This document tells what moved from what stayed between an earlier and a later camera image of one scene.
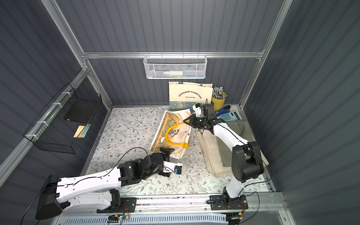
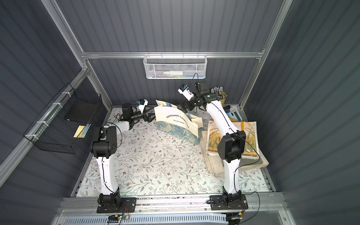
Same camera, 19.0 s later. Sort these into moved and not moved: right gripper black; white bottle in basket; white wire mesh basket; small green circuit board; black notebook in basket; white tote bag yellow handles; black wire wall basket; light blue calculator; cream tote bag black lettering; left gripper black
Moved: white tote bag yellow handles; cream tote bag black lettering; right gripper black; left gripper black
Not moved: white wire mesh basket; light blue calculator; small green circuit board; white bottle in basket; black wire wall basket; black notebook in basket
